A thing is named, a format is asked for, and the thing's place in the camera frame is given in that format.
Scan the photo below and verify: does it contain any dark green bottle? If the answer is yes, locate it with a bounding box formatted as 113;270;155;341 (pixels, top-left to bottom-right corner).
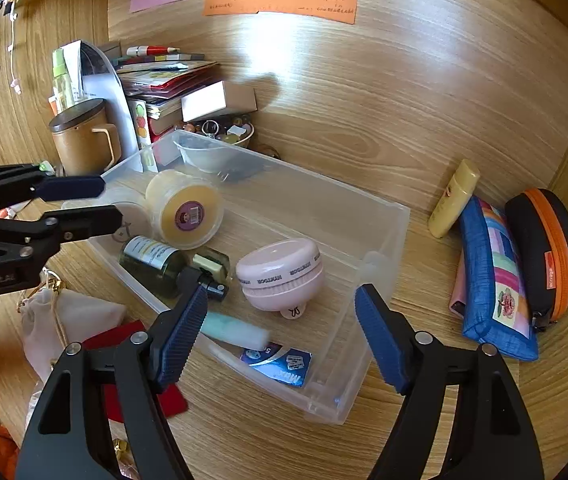
118;235;232;303

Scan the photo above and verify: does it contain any clear plastic bin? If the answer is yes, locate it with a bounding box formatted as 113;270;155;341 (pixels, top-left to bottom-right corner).
61;129;411;427

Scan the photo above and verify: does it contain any yellow tube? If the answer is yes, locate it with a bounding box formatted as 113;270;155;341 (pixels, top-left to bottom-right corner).
428;159;481;239

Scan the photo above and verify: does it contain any blue patchwork pouch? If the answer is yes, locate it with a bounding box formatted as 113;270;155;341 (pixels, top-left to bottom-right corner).
458;195;540;362

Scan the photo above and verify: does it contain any white cable with pink plug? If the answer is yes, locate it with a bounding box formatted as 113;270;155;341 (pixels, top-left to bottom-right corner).
1;2;22;96

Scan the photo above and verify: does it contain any wooden desktop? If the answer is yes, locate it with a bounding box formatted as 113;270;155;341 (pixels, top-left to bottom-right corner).
0;110;568;480

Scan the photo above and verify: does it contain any pink flat case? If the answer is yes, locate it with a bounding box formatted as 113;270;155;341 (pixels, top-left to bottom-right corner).
448;255;469;317

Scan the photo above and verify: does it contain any white drawstring pouch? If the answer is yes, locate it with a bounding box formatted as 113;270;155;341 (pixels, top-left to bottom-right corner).
18;287;127;386

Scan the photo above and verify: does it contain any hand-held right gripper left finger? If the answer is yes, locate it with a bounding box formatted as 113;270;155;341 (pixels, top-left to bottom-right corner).
14;267;209;480

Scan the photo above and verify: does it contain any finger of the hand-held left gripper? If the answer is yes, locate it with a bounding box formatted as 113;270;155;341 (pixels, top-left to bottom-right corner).
0;162;107;216
0;204;125;261

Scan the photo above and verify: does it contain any white bowl of beads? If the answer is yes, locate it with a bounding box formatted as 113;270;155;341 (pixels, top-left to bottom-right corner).
173;115;255;173

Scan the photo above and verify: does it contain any blue staple box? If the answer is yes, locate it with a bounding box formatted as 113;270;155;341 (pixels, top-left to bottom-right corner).
240;342;313;388

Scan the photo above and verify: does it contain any pale cardboard box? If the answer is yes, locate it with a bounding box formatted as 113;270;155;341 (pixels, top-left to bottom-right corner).
181;80;258;123

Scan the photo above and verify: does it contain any green spray bottle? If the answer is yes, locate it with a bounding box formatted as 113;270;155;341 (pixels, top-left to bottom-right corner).
51;50;85;111

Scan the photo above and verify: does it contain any red white pen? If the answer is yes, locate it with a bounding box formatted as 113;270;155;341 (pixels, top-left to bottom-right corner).
126;45;179;57

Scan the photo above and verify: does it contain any red velvet pouch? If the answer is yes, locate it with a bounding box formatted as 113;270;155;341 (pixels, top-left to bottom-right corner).
82;320;189;423

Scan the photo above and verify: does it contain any white round jar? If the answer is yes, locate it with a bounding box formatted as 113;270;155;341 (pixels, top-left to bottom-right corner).
61;187;153;241

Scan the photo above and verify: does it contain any stack of books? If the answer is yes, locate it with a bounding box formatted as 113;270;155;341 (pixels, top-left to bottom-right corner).
114;52;219;133

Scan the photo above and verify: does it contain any mint green tube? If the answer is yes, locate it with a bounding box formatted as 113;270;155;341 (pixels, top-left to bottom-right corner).
199;310;271;352

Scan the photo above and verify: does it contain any gold ribbon bow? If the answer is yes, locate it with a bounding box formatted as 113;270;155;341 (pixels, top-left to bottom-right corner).
111;437;135;461

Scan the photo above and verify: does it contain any black case with orange zipper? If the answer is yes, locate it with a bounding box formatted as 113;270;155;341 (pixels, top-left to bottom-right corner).
504;188;568;331

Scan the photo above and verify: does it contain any pink round desktop vacuum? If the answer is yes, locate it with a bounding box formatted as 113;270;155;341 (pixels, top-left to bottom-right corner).
235;239;321;320

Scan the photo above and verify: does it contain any yellow round jar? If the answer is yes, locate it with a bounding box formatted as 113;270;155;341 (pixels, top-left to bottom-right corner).
145;169;225;251

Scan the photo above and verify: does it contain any box with coloured dots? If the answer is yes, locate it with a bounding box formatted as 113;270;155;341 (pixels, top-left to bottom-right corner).
131;100;152;152

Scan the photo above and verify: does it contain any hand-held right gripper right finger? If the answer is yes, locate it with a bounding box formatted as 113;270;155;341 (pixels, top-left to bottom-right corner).
354;282;547;480

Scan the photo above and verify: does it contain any brown mug with lid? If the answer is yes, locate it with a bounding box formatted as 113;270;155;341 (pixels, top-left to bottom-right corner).
48;98;122;176

